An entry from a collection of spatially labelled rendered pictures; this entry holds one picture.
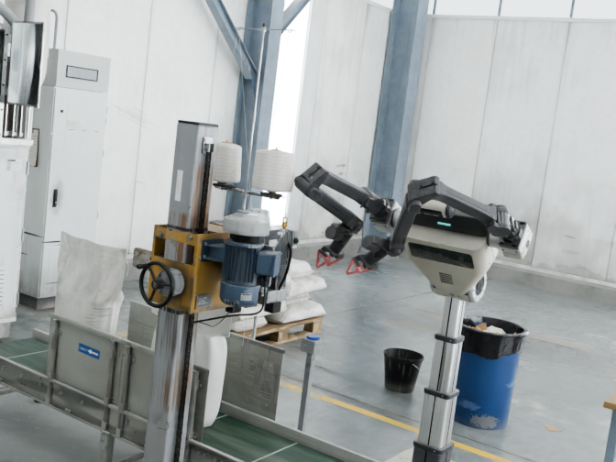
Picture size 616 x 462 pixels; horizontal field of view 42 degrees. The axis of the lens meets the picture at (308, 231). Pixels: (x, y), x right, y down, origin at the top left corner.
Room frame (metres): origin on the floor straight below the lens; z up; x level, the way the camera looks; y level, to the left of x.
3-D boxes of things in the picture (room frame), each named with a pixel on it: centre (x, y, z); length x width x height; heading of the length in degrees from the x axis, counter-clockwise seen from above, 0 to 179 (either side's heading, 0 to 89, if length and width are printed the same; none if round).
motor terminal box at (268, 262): (3.06, 0.13, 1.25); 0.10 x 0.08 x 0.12; 171
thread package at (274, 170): (3.20, 0.16, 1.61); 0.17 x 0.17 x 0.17
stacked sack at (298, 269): (6.97, 0.27, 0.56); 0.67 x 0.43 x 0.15; 56
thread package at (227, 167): (3.35, 0.38, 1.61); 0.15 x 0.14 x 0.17; 56
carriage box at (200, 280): (3.23, 0.42, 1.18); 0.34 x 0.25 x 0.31; 146
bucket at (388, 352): (5.66, -0.79, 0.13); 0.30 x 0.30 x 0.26
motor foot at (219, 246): (3.09, 0.33, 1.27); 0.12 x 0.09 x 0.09; 146
